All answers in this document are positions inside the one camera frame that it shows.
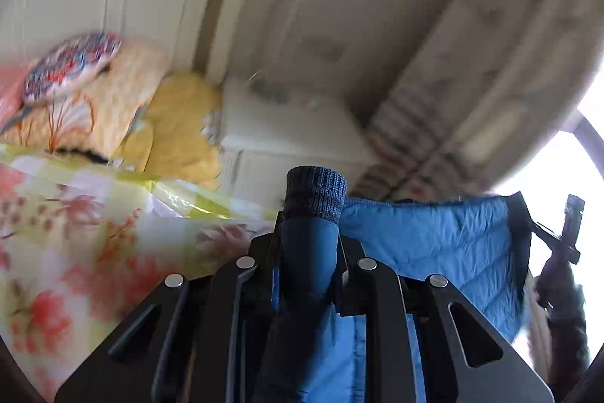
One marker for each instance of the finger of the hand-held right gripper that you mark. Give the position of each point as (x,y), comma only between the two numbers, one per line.
(573,223)

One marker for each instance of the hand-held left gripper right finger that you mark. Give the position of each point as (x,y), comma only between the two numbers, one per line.
(351,285)

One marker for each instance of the floral quilt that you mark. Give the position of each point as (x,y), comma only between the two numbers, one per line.
(94,242)

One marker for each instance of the white nightstand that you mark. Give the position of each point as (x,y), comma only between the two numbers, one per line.
(292,134)

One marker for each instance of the dark-framed window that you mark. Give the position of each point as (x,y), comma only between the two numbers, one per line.
(587,131)

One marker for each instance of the blue quilted jacket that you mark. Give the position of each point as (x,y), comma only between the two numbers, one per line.
(424,233)

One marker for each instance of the pink floral pillow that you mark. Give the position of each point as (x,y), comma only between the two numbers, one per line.
(12,94)

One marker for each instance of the purple patterned round cushion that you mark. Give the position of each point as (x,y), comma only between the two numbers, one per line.
(71,65)

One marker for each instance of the pale orange-print pillow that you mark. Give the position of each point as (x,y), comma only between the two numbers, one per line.
(122,101)

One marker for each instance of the printed curtain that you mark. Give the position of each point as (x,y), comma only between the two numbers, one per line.
(472,68)

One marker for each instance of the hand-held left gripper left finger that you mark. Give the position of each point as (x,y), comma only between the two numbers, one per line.
(245,289)

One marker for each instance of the yellow pillow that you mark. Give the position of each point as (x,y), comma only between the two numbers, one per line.
(184,124)

